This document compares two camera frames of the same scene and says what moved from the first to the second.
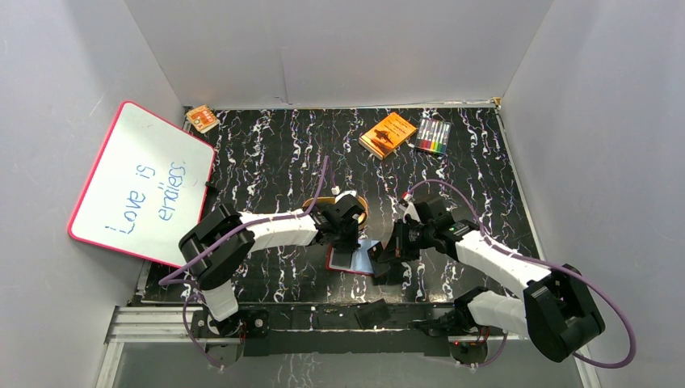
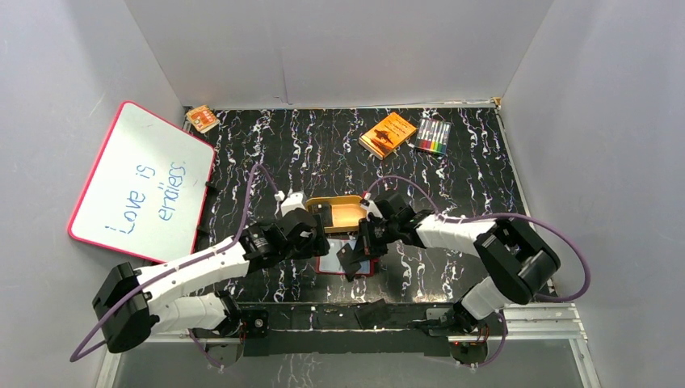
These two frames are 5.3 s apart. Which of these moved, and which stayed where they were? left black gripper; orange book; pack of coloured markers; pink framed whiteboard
Moved: left black gripper
Stayed: pack of coloured markers; pink framed whiteboard; orange book
